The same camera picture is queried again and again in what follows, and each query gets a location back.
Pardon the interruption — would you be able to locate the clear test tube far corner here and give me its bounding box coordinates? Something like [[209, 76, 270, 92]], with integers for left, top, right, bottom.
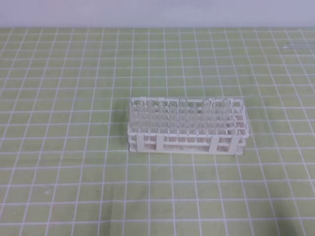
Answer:
[[283, 42, 315, 50]]

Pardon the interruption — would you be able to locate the clear glass test tube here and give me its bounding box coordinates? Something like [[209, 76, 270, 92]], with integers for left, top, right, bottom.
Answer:
[[221, 99, 231, 134]]

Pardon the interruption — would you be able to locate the white plastic test tube rack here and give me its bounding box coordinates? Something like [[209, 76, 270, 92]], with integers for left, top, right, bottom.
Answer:
[[127, 97, 249, 155]]

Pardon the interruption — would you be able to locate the green checkered tablecloth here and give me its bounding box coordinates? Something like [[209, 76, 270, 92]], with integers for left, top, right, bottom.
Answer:
[[0, 28, 315, 236]]

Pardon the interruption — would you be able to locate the clear test tube in rack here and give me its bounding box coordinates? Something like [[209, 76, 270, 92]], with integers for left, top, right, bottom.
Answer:
[[179, 98, 188, 135], [188, 102, 198, 143], [199, 99, 211, 135], [209, 102, 221, 135]]

